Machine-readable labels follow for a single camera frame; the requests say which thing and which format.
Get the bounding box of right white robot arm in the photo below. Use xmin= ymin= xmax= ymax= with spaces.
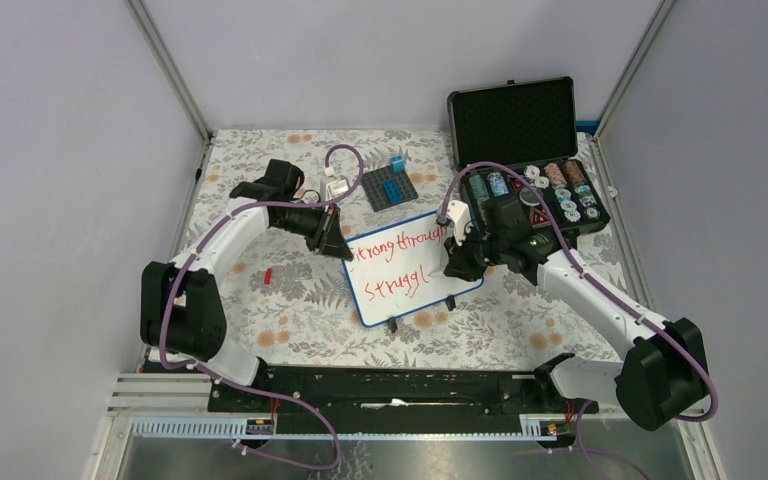
xmin=437 ymin=195 xmax=719 ymax=431

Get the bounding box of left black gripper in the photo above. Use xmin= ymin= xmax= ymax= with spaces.
xmin=274 ymin=199 xmax=354 ymax=261

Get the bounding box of purple cable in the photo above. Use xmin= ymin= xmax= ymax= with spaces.
xmin=158 ymin=144 xmax=365 ymax=472
xmin=436 ymin=161 xmax=721 ymax=480

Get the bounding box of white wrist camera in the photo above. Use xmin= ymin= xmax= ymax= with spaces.
xmin=436 ymin=200 xmax=472 ymax=246
xmin=319 ymin=166 xmax=351 ymax=201

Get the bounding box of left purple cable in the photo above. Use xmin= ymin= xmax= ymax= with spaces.
xmin=158 ymin=144 xmax=365 ymax=472

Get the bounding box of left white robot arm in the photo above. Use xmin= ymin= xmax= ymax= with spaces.
xmin=139 ymin=160 xmax=353 ymax=411

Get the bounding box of blue framed whiteboard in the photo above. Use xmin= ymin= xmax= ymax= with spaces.
xmin=343 ymin=212 xmax=484 ymax=327

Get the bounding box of floral table mat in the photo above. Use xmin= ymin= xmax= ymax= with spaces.
xmin=186 ymin=129 xmax=616 ymax=370

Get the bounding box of black poker chip case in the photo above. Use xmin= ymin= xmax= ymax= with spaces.
xmin=447 ymin=76 xmax=610 ymax=243

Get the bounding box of grey lego baseplate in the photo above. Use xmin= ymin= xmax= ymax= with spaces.
xmin=361 ymin=167 xmax=419 ymax=212

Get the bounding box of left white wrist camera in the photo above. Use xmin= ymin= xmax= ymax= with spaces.
xmin=319 ymin=166 xmax=351 ymax=201

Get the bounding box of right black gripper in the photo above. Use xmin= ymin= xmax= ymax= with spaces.
xmin=444 ymin=223 xmax=508 ymax=282

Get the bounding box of blue lego brick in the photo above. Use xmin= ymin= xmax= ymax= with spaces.
xmin=390 ymin=155 xmax=406 ymax=174

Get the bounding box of blue corner bracket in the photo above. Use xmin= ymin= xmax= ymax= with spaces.
xmin=576 ymin=120 xmax=600 ymax=135

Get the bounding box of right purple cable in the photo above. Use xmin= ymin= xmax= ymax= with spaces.
xmin=436 ymin=161 xmax=721 ymax=480

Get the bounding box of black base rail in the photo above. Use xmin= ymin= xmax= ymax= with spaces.
xmin=207 ymin=365 xmax=599 ymax=437

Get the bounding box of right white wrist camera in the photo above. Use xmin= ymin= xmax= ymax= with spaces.
xmin=436 ymin=200 xmax=472 ymax=246

